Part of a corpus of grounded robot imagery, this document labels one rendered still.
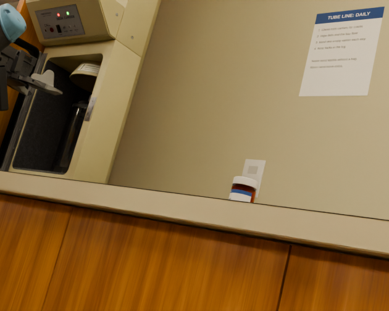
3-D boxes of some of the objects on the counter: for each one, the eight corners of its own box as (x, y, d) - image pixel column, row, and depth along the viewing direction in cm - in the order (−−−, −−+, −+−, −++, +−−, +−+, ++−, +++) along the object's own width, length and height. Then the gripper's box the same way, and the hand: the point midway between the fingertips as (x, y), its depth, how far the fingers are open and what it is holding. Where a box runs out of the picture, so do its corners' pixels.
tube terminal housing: (60, 211, 186) (124, 4, 203) (129, 224, 166) (194, -8, 183) (-4, 190, 167) (73, -37, 184) (66, 202, 147) (144, -54, 164)
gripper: (15, 36, 140) (75, 71, 155) (-26, 41, 152) (33, 74, 167) (4, 68, 138) (65, 100, 153) (-37, 71, 150) (24, 101, 165)
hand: (46, 96), depth 159 cm, fingers open, 14 cm apart
